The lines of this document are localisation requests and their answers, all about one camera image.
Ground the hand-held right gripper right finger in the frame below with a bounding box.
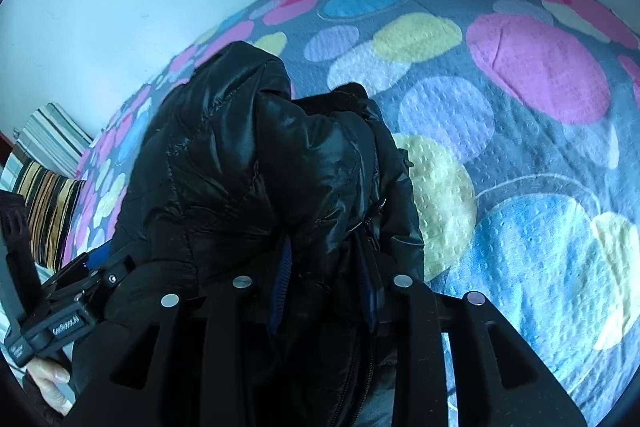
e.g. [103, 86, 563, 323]
[356, 241, 587, 427]

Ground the person's left hand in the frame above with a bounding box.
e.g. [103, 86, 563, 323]
[25, 356, 77, 418]

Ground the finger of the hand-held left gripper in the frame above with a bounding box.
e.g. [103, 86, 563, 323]
[42, 243, 137, 304]

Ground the yellow black striped pillow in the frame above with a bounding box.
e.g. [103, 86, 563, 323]
[14, 159, 87, 272]

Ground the floral circle print bedspread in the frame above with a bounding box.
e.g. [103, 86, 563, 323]
[62, 0, 640, 427]

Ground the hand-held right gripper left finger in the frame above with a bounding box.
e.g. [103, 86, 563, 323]
[62, 236, 295, 427]

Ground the black puffer jacket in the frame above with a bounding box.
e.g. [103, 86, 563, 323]
[65, 41, 427, 427]

